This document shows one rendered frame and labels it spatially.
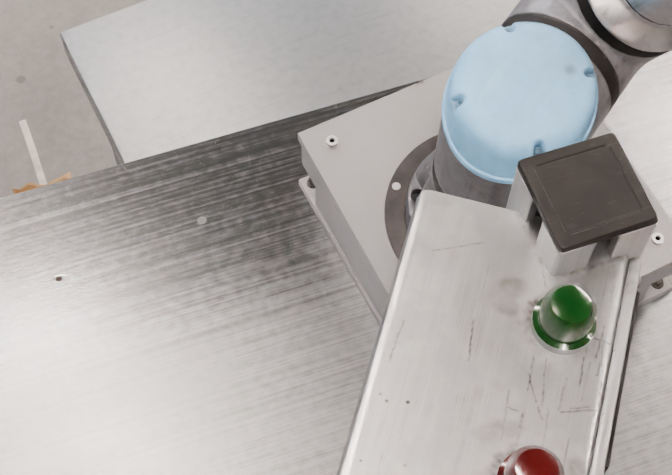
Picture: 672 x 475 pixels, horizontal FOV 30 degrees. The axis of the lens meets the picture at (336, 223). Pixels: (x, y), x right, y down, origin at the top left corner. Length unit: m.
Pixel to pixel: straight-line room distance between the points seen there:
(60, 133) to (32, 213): 1.06
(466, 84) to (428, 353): 0.50
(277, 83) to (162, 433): 0.41
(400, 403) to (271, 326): 0.73
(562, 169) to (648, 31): 0.51
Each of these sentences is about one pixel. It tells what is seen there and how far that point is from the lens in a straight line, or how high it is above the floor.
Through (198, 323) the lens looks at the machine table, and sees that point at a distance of 1.23.
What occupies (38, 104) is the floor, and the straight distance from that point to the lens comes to 2.41.
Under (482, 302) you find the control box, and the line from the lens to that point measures 0.52.
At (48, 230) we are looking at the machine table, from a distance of 1.30.
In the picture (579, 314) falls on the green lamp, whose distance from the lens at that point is 0.50.
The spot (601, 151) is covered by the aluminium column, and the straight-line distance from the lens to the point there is 0.54.
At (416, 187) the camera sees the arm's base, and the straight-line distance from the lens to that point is 1.16.
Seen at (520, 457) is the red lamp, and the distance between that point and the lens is 0.48.
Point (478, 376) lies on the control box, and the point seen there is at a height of 1.48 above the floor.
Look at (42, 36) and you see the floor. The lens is 2.50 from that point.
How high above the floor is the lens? 1.94
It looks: 61 degrees down
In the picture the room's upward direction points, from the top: 2 degrees clockwise
